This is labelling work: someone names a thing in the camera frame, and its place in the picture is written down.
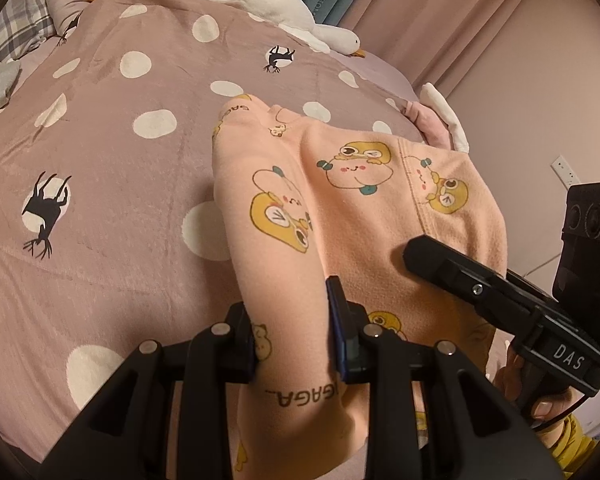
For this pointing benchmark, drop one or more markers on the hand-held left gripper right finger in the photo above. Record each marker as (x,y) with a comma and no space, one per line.
(341,330)

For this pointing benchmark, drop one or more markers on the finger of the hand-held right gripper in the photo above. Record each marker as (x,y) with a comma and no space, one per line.
(460,275)

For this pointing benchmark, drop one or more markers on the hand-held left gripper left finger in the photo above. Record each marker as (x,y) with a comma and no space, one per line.
(245,345)

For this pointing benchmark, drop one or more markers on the pink cartoon print garment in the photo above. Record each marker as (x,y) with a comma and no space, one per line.
(360,220)

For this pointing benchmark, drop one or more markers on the person's right forearm yellow sleeve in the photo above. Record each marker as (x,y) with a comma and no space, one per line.
(575,440)

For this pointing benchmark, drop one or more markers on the person's right hand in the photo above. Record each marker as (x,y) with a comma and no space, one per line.
(510,380)

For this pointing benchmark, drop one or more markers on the pink cushion with white trim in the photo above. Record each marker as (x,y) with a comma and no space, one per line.
(442,120)

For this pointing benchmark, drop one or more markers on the mauve polka dot bedspread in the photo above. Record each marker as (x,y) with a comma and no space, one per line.
(130,185)

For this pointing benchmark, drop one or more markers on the pink curtain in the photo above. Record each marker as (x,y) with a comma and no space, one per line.
(430,15)

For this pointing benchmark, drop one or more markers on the white goose plush toy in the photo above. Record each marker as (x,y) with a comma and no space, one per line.
(275,0)

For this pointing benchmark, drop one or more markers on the plaid pillow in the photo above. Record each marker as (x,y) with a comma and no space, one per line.
(20,25)

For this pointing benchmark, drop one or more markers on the white wall outlet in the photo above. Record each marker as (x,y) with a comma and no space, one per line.
(565,171)

